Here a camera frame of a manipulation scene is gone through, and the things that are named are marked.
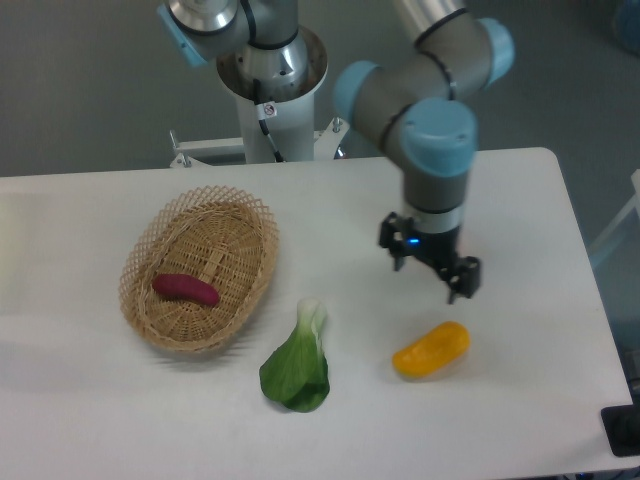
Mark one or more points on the white metal base frame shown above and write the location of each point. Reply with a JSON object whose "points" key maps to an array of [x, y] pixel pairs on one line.
{"points": [[231, 151]]}

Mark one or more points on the woven wicker oval basket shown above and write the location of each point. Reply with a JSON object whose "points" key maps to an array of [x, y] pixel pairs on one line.
{"points": [[221, 235]]}

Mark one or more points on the green bok choy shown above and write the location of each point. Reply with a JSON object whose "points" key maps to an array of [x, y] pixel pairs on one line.
{"points": [[296, 374]]}

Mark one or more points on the yellow mango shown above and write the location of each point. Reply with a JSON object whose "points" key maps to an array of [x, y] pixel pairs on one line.
{"points": [[432, 352]]}

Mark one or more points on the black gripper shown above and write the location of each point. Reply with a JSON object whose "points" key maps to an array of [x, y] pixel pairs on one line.
{"points": [[401, 238]]}

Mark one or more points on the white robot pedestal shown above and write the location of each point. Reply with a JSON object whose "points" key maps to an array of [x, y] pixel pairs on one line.
{"points": [[274, 95]]}

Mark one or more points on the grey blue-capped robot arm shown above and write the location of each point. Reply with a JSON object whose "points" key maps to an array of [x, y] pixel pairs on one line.
{"points": [[415, 115]]}

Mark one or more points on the purple sweet potato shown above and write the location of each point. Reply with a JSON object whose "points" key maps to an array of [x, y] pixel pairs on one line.
{"points": [[185, 287]]}

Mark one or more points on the white frame at right edge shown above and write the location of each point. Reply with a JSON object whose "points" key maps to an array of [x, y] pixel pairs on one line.
{"points": [[617, 230]]}

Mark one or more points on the black device at table edge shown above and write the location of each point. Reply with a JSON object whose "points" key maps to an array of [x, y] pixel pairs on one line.
{"points": [[621, 424]]}

